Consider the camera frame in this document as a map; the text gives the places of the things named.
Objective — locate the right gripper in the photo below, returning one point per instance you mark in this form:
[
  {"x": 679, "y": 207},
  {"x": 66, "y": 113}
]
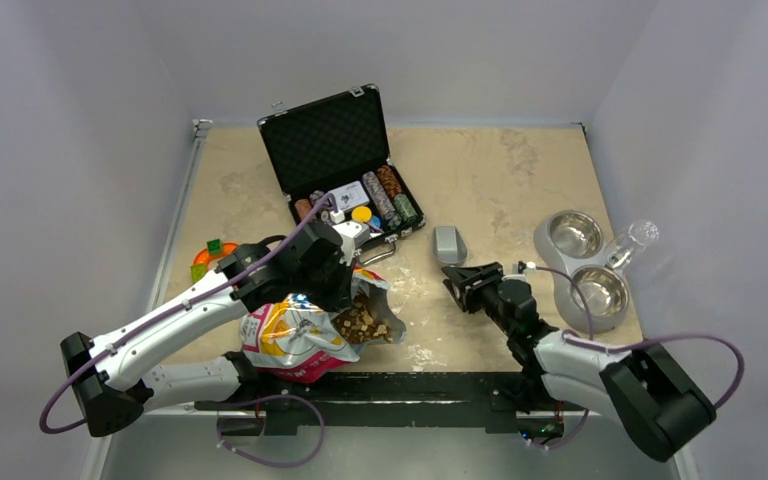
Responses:
[{"x": 461, "y": 283}]

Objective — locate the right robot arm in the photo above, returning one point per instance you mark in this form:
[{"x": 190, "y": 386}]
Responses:
[{"x": 641, "y": 386}]

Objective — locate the grey double pet bowl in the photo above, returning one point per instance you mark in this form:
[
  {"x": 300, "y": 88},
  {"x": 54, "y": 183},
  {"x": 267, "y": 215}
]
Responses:
[{"x": 588, "y": 295}]

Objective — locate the black poker chip case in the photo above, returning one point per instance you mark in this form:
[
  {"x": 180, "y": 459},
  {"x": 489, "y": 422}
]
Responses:
[{"x": 330, "y": 144}]

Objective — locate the yellow dealer chip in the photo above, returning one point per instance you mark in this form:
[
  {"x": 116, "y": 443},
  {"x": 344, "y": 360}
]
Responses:
[{"x": 361, "y": 214}]

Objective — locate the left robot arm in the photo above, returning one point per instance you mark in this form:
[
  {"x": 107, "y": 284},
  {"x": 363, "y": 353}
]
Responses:
[{"x": 117, "y": 376}]

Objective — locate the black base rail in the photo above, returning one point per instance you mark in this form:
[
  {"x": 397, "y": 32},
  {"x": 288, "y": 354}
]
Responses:
[{"x": 494, "y": 402}]

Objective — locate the grey metal scoop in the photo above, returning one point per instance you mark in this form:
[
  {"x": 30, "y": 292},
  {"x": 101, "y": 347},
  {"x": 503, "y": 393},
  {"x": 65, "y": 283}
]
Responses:
[{"x": 448, "y": 247}]

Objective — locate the orange green toy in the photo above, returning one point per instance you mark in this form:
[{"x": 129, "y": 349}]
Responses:
[{"x": 209, "y": 257}]

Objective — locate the aluminium frame rail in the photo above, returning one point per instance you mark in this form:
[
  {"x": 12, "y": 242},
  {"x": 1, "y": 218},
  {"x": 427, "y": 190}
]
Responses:
[{"x": 99, "y": 448}]

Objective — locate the white playing card box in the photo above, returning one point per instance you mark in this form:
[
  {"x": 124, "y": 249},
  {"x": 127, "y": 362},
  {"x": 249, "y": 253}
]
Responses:
[{"x": 349, "y": 196}]

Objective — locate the clear water bottle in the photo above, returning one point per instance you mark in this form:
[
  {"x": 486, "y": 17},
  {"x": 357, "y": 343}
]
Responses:
[{"x": 630, "y": 243}]

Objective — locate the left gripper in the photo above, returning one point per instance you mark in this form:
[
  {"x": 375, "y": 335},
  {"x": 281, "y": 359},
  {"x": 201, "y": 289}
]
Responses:
[{"x": 340, "y": 297}]

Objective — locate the pet food bag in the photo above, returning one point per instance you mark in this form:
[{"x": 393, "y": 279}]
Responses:
[{"x": 299, "y": 342}]

